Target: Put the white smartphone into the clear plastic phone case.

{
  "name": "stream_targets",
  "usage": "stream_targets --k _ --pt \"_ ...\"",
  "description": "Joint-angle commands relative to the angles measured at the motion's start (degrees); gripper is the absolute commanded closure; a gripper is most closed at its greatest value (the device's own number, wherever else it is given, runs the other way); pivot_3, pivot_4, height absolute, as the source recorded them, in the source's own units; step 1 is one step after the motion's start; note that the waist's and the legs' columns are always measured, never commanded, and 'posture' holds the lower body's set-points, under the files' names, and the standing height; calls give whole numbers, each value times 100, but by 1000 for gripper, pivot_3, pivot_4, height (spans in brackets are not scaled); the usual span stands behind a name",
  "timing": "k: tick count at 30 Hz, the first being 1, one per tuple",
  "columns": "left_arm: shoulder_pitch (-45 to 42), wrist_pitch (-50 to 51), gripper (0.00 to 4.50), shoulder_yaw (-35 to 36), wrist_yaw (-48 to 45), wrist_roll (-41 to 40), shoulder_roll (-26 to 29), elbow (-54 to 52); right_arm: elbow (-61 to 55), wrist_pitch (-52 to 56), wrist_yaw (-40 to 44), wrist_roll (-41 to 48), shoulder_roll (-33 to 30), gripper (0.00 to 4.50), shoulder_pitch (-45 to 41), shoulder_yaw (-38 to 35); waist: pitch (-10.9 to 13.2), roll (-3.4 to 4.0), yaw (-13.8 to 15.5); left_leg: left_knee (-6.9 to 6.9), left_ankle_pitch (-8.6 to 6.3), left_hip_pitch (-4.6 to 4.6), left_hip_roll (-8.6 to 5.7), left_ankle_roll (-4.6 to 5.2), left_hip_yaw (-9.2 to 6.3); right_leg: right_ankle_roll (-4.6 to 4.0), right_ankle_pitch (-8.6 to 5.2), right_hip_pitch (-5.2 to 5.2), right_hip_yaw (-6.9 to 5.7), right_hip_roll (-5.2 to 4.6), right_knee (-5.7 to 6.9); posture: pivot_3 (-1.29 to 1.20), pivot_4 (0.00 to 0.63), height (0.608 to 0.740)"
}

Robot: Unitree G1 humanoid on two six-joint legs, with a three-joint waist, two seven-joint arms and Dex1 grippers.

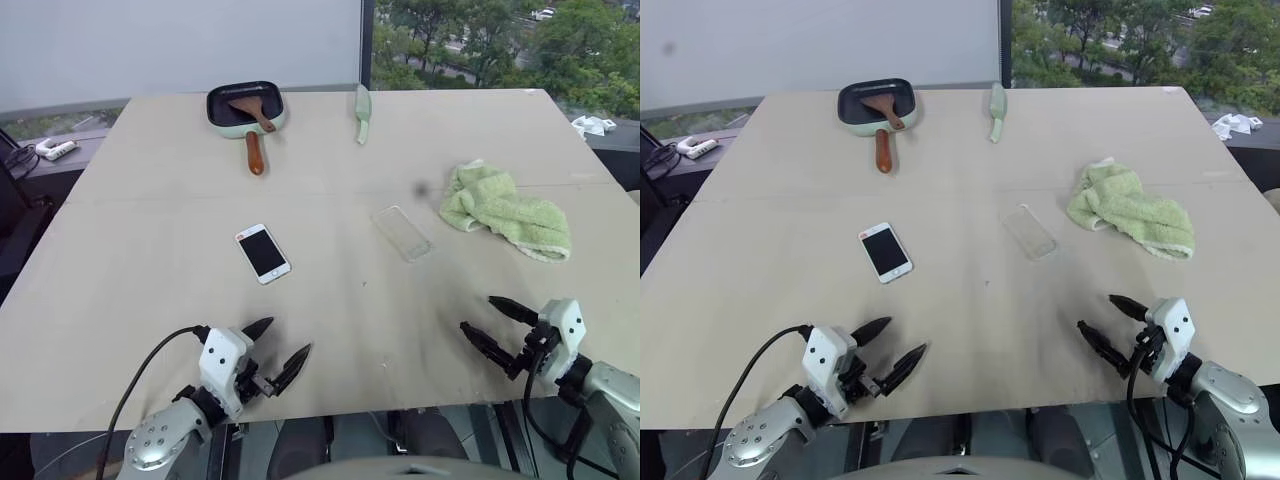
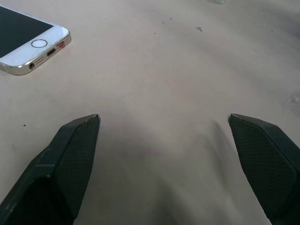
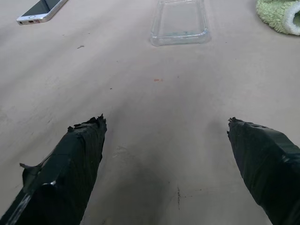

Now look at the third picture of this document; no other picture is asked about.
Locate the white smartphone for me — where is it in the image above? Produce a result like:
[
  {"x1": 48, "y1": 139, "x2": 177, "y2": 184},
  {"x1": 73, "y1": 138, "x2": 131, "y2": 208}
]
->
[{"x1": 15, "y1": 0, "x2": 68, "y2": 26}]

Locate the clear plastic phone case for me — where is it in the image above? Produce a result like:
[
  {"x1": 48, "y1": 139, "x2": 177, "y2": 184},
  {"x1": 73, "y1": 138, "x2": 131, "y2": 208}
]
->
[{"x1": 150, "y1": 0, "x2": 210, "y2": 47}]

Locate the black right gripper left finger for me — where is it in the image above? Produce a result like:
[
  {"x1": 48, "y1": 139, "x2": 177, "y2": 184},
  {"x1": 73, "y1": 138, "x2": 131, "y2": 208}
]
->
[{"x1": 0, "y1": 114, "x2": 107, "y2": 225}]

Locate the light green towel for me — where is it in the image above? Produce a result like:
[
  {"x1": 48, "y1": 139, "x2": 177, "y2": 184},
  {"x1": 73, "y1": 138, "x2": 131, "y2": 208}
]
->
[{"x1": 255, "y1": 0, "x2": 300, "y2": 36}]

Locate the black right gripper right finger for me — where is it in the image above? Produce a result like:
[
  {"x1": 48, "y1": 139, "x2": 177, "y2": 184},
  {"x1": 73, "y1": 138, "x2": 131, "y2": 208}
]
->
[{"x1": 226, "y1": 117, "x2": 300, "y2": 225}]

